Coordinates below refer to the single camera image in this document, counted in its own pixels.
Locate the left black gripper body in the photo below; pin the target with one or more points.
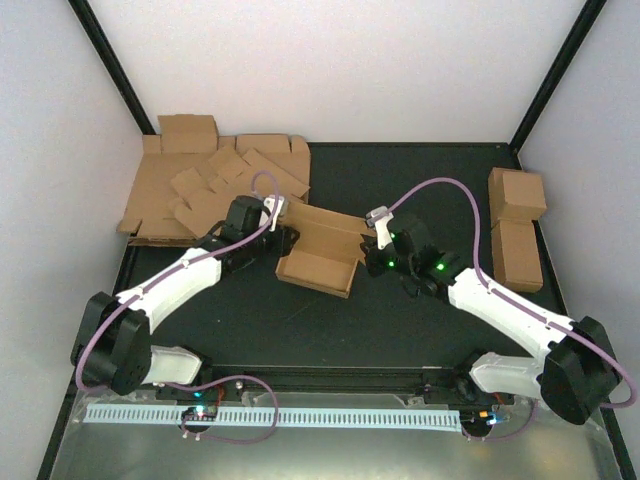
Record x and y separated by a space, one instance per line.
278 249

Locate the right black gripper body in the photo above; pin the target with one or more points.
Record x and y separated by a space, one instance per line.
377 268

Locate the cardboard box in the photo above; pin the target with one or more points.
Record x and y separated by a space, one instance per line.
516 259
515 195
327 253

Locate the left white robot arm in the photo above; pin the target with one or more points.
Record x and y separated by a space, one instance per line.
114 349

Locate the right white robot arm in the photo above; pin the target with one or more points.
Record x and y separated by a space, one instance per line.
568 362

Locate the stack of flat cardboard blanks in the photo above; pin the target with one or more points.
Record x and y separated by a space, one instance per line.
185 140

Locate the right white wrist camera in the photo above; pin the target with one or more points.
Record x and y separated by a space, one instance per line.
378 219

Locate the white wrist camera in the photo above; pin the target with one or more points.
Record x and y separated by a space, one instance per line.
378 219
273 209

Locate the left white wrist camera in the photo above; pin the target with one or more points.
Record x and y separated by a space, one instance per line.
273 209

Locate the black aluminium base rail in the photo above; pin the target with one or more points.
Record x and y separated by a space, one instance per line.
467 383

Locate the light blue slotted cable duct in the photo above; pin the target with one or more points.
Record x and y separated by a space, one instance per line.
283 417

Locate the right black frame post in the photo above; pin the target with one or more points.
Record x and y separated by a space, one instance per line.
571 45

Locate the black frame post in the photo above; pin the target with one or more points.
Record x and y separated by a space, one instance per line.
106 53
571 45

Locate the left black frame post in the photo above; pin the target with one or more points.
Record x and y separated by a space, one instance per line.
106 53

